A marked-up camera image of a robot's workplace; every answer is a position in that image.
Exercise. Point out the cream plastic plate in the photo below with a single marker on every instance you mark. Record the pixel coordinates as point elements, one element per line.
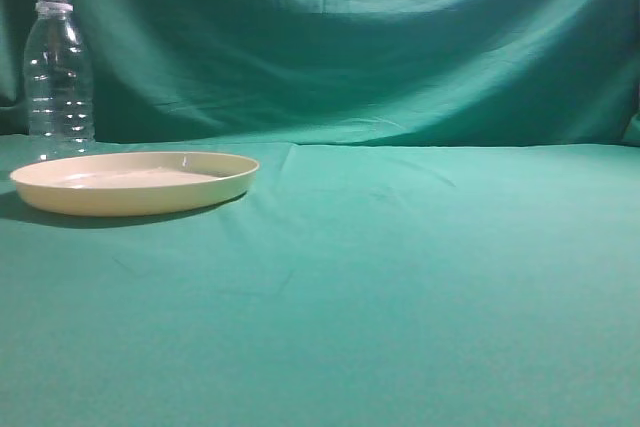
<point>134,183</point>

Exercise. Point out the green cloth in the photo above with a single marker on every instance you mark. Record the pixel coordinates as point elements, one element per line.
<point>444,230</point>

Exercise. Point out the clear empty plastic bottle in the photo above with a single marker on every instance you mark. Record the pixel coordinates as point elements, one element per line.
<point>58,84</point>

